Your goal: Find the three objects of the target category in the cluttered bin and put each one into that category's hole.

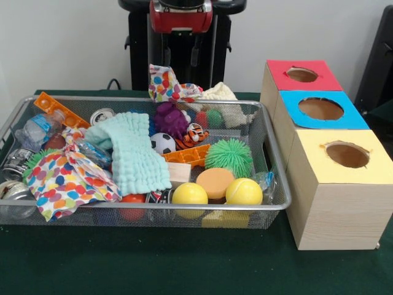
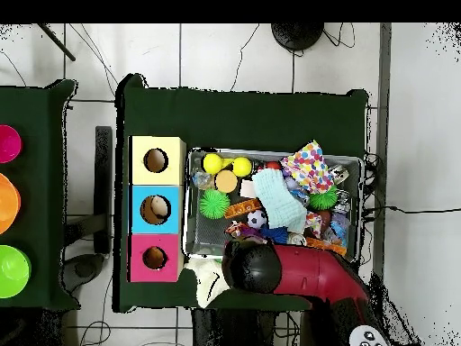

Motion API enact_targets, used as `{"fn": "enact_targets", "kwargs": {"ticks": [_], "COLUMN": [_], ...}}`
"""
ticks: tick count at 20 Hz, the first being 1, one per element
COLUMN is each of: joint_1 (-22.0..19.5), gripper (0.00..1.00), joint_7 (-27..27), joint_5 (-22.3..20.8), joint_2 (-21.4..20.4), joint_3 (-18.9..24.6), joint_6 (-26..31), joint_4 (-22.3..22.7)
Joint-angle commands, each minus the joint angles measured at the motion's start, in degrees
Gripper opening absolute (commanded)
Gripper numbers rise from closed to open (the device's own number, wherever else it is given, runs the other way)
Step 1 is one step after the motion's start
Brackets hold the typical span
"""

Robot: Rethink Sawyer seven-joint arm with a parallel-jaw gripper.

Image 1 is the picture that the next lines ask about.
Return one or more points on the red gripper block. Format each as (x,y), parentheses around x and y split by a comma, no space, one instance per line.
(181,21)

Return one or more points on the colourful polka dot cloth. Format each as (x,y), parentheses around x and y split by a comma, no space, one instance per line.
(165,86)
(67,184)

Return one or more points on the cream knitted cloth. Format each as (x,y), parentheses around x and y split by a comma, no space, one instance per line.
(219,92)

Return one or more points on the purple spiky toy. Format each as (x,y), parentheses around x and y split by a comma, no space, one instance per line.
(170,120)

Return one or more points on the orange striped tiger plush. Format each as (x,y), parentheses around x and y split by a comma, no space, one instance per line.
(193,136)

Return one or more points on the mint green cloth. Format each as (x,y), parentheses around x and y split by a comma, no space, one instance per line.
(135,153)

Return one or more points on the shallow mesh bin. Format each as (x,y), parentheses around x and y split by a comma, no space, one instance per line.
(61,218)

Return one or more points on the wooden box with three holes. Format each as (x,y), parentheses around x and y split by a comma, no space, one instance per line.
(337,215)

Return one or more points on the small soccer ball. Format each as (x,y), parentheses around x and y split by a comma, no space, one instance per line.
(162,143)

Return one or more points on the orange toy brick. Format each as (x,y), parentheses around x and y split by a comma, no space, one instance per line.
(61,109)
(187,155)

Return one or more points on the green spiky ball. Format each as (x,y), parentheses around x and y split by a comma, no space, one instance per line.
(228,156)

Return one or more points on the orange round foam disc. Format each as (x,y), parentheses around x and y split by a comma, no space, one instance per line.
(215,181)

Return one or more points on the smooth yellow ball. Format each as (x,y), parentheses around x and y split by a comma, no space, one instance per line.
(189,193)

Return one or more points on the yellow tennis ball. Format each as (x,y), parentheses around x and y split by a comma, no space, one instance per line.
(244,191)

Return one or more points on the black upright panel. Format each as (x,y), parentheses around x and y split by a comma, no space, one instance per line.
(380,61)

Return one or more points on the dark green tablecloth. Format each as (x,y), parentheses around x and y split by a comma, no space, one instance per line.
(184,264)

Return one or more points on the dark green cloth side table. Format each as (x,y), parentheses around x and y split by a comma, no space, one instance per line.
(383,118)

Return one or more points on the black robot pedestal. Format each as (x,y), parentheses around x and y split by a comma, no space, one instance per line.
(221,61)

